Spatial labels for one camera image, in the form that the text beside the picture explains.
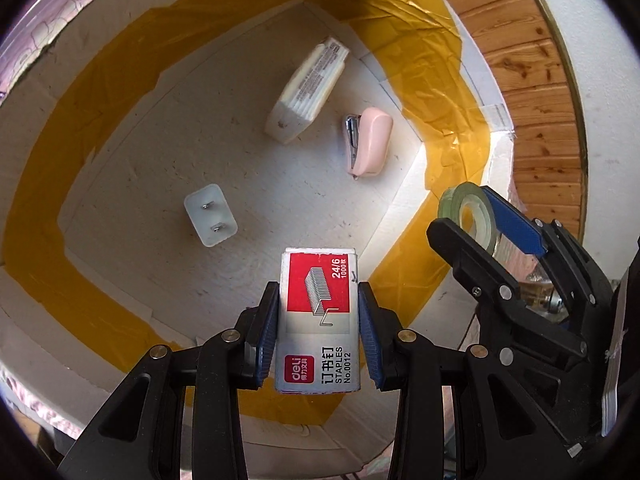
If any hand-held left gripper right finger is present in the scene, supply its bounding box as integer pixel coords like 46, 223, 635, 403
359, 281, 576, 480

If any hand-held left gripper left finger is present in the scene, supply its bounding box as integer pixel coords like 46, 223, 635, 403
56, 281, 281, 480

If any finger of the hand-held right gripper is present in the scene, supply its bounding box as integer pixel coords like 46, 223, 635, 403
479, 185, 615, 307
426, 216, 602, 412

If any red and white staples box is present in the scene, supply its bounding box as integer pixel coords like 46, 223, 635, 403
274, 246, 362, 395

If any green tape roll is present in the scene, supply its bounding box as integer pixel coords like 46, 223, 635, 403
436, 181, 501, 256

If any white charger plug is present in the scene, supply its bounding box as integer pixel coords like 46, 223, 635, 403
184, 183, 238, 247

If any pink stapler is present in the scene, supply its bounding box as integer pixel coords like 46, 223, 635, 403
342, 106, 394, 180

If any white cardboard box yellow tape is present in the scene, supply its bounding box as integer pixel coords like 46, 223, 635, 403
0, 0, 516, 461

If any cream paper pack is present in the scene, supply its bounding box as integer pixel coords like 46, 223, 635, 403
264, 36, 351, 146

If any glass bottle metal cap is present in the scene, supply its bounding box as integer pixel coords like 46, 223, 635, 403
520, 265, 576, 331

